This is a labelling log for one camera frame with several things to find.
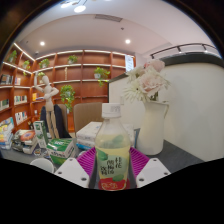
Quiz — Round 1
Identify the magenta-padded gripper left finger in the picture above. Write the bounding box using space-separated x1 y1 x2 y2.
53 147 98 189

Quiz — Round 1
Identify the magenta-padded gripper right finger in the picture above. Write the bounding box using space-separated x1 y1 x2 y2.
129 147 172 189

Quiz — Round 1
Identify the yellow drink bottle white cap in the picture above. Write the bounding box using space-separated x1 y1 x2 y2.
94 102 132 192

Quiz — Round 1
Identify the green white box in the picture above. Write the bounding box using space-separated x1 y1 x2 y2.
46 138 79 166

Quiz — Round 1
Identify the white patterned mug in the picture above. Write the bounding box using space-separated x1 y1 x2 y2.
29 157 55 174

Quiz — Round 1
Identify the green white drink carton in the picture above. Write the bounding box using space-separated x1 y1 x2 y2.
33 120 49 149

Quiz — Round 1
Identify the stack of dark books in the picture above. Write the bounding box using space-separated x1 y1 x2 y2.
11 129 38 155

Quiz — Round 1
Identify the beige chair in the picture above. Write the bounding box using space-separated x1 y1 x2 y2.
73 101 104 134

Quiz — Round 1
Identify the wooden artist mannequin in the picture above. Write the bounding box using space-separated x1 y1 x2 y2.
33 74 60 139

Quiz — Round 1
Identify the pink white flower bouquet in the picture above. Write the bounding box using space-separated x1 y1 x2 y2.
123 59 171 104

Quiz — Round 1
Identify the wooden shelf unit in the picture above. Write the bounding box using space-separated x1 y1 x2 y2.
0 41 136 134

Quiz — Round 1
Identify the white paper notice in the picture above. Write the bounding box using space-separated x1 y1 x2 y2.
124 54 135 73

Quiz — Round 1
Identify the ceiling air vent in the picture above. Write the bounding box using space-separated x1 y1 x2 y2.
94 13 124 23

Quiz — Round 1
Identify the multi-bulb ceiling lamp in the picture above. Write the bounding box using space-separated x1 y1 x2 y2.
59 0 88 14

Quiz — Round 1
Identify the black ceiling track rail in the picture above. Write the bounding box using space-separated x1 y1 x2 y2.
149 42 221 60

